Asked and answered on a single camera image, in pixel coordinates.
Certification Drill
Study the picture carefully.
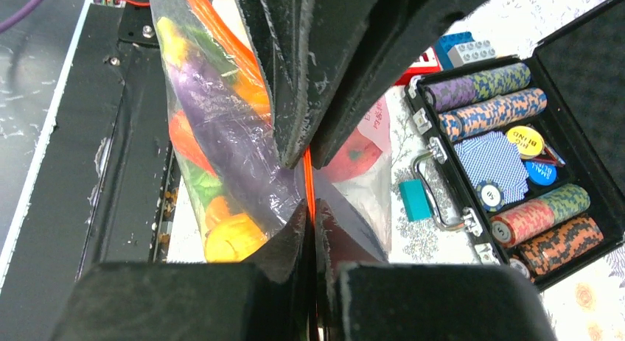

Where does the orange toy carrot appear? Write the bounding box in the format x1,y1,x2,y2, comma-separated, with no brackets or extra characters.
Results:
169,110,216,177

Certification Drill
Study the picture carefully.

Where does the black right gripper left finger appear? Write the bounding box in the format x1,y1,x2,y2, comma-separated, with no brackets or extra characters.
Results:
51,203,312,340

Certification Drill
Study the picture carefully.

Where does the grey toy brick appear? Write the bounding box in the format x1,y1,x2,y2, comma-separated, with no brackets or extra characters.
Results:
447,40,497,68

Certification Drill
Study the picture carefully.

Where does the yellow toy bell pepper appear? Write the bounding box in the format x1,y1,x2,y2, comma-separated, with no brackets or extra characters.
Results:
203,214,268,263

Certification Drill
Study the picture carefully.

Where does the purple toy eggplant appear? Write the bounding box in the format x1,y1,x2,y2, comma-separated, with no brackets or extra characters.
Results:
164,54,301,233

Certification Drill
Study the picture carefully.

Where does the blue small blind button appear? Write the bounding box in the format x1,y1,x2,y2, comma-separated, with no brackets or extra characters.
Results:
524,161,557,186

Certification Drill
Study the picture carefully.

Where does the blue toy brick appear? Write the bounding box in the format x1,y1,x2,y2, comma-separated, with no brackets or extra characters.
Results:
433,32,474,71

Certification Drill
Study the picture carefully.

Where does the blue playing card deck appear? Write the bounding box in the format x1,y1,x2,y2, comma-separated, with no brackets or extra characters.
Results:
453,131,529,204

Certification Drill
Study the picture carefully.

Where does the red toy apple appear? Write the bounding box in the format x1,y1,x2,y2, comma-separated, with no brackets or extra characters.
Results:
321,129,383,183

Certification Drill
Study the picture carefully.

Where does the red white window brick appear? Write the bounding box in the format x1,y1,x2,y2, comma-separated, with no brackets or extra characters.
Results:
394,46,442,86

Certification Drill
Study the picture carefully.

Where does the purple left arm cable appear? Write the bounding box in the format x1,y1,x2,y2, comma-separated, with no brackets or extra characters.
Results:
0,0,55,35

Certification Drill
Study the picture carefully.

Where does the black poker chip case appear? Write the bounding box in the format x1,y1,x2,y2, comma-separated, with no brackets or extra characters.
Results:
405,0,624,290

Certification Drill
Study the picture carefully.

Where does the small teal block by case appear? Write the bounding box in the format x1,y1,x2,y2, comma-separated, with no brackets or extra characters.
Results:
399,180,432,222

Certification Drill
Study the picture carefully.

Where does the clear zip top bag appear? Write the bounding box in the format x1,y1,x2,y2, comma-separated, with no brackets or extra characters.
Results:
150,0,391,261

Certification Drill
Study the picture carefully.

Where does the yellow big blind button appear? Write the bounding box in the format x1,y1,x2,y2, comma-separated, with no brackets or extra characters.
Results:
506,126,545,160

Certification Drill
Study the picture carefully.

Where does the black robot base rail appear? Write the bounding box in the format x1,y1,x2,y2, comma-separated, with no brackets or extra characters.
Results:
1,5,172,340

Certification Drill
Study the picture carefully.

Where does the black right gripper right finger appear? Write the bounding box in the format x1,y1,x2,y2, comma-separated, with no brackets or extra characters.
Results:
315,200,555,340

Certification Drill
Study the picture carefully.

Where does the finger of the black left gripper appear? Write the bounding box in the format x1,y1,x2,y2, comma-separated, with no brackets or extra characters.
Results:
310,0,488,169
236,0,379,168

